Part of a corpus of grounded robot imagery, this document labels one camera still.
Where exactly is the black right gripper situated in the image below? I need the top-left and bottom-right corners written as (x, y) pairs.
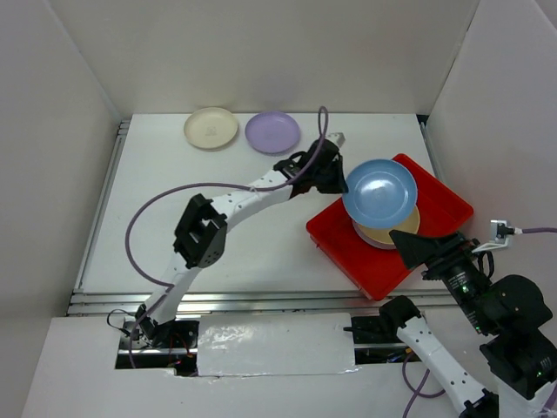
top-left (387, 224), bottom-right (494, 330)

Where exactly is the orange plate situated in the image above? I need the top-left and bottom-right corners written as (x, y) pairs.
top-left (352, 206), bottom-right (420, 250)

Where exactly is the blue plate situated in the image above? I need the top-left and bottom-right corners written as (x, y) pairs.
top-left (342, 159), bottom-right (418, 229)

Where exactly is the purple plate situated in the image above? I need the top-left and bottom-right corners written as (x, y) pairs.
top-left (245, 111), bottom-right (301, 154)

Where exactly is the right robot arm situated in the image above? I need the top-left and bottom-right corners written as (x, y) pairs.
top-left (379, 224), bottom-right (556, 417)

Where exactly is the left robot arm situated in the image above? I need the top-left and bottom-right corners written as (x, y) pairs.
top-left (131, 138), bottom-right (348, 347)

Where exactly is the red plastic bin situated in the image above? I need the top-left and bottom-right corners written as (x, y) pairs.
top-left (306, 153), bottom-right (473, 300)

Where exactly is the cream plate at back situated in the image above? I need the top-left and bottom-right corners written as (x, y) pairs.
top-left (184, 107), bottom-right (238, 150)

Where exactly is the white tape patch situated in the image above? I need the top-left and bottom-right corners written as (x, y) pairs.
top-left (197, 313), bottom-right (357, 377)

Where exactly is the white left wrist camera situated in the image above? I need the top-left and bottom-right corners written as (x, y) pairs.
top-left (325, 132), bottom-right (346, 148)

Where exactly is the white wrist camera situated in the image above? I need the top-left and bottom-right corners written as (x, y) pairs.
top-left (325, 132), bottom-right (346, 148)
top-left (472, 219), bottom-right (522, 253)

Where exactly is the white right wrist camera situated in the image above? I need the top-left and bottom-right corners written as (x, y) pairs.
top-left (472, 219), bottom-right (522, 253)

